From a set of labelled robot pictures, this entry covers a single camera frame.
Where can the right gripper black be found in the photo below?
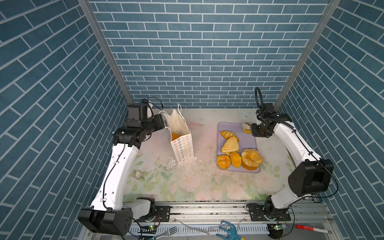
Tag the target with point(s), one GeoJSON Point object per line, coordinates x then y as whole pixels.
{"type": "Point", "coordinates": [254, 133]}

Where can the large twisted ring bread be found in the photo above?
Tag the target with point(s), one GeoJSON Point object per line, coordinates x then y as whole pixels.
{"type": "Point", "coordinates": [251, 159]}

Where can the triangular sandwich bread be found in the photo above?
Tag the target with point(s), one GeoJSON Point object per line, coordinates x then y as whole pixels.
{"type": "Point", "coordinates": [230, 146]}

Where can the teal plastic clamp tool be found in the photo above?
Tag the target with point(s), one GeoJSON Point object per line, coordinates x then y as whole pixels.
{"type": "Point", "coordinates": [231, 231]}

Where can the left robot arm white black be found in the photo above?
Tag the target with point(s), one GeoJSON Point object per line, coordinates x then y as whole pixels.
{"type": "Point", "coordinates": [117, 180]}

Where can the red white marker pen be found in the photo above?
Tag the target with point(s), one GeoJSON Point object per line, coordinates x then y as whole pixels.
{"type": "Point", "coordinates": [313, 229]}

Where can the small croissant bread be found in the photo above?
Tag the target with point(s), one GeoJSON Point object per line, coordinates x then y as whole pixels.
{"type": "Point", "coordinates": [229, 134]}

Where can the metal fork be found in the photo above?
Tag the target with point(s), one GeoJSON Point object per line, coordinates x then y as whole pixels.
{"type": "Point", "coordinates": [167, 233]}

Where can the white paper gift bag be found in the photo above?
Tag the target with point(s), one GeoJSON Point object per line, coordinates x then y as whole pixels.
{"type": "Point", "coordinates": [183, 147]}

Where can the lavender plastic tray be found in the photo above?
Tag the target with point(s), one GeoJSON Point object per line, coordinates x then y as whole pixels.
{"type": "Point", "coordinates": [247, 141]}

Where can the metal bread tongs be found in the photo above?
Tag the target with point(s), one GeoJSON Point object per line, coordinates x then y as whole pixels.
{"type": "Point", "coordinates": [246, 126]}

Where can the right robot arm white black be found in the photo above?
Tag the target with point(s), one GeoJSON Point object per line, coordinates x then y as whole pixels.
{"type": "Point", "coordinates": [312, 174]}

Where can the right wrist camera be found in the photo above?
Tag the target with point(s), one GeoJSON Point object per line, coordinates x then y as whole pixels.
{"type": "Point", "coordinates": [266, 112]}

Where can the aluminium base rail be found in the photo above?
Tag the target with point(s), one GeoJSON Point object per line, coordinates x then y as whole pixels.
{"type": "Point", "coordinates": [250, 211]}

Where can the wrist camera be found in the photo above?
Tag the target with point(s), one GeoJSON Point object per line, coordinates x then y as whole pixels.
{"type": "Point", "coordinates": [138, 114]}
{"type": "Point", "coordinates": [266, 112]}

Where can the small ridged oval bread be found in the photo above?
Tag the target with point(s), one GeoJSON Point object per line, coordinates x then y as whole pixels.
{"type": "Point", "coordinates": [247, 131]}

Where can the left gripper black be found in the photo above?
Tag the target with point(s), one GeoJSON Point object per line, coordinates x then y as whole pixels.
{"type": "Point", "coordinates": [158, 120]}

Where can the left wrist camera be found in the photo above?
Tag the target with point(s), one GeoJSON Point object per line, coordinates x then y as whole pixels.
{"type": "Point", "coordinates": [138, 114]}

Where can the small smooth oval bread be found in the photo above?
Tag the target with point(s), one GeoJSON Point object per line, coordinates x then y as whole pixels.
{"type": "Point", "coordinates": [236, 159]}

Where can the long oval orange bread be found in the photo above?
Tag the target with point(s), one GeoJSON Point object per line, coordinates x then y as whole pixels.
{"type": "Point", "coordinates": [175, 137]}

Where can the round ridged bun bread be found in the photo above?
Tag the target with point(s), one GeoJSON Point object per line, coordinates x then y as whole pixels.
{"type": "Point", "coordinates": [224, 162]}

